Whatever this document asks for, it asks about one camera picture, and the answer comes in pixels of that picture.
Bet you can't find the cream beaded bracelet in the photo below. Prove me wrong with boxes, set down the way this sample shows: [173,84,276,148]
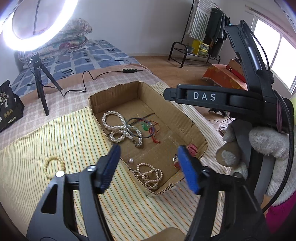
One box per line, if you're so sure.
[43,155,66,180]

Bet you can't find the dark green bangle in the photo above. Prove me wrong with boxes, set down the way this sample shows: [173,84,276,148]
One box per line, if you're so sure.
[126,118,156,139]

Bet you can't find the pink sleeve forearm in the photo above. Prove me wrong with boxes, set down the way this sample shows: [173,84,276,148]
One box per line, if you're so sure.
[266,193,295,233]

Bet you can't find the right gloved hand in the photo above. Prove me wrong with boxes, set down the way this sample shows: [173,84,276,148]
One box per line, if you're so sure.
[216,120,295,206]

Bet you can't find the orange box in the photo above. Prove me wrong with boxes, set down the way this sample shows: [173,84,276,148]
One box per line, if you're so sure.
[202,64,247,90]

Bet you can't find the black clothes rack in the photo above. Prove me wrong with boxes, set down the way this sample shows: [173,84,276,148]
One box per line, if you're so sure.
[168,1,231,68]

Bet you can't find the red small item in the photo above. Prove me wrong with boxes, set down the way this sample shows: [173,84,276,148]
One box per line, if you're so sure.
[173,144,198,171]

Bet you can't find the dark hanging clothes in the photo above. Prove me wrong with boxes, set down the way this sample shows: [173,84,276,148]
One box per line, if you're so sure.
[203,8,230,58]

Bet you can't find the yellow striped cloth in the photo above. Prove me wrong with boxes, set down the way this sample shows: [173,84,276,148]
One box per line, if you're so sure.
[1,81,230,240]

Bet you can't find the striped hanging cloth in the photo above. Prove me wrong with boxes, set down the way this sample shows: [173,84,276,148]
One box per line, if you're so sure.
[187,0,214,41]

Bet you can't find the cardboard box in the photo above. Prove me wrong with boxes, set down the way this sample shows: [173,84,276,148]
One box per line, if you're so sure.
[89,81,208,196]

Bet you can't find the black snack bag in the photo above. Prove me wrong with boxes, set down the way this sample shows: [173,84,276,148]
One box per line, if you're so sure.
[0,80,25,132]

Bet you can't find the plaid bed sheet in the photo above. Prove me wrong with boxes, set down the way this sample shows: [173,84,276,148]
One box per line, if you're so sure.
[1,65,161,149]

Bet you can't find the black tripod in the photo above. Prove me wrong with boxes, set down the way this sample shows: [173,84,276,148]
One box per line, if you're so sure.
[32,53,62,116]

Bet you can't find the blue patterned bedding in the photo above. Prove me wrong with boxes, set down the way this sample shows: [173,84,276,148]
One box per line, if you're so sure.
[11,40,138,97]

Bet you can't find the folded floral quilt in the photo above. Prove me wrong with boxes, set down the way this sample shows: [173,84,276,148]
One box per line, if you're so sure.
[18,18,92,63]

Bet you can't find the small pearl necklace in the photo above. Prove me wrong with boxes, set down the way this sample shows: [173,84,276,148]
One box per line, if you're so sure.
[133,162,164,191]

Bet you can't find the green jade pendant red cord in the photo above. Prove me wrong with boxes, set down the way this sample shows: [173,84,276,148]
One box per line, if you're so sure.
[139,119,162,145]

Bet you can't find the long pearl necklace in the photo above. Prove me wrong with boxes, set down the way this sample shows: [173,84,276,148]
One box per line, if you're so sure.
[101,110,144,148]

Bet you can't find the black cable with switch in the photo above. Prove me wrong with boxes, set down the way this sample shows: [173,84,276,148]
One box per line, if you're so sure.
[43,67,144,96]

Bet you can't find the ring light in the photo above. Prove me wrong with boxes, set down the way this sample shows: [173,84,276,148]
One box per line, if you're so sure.
[1,0,78,52]

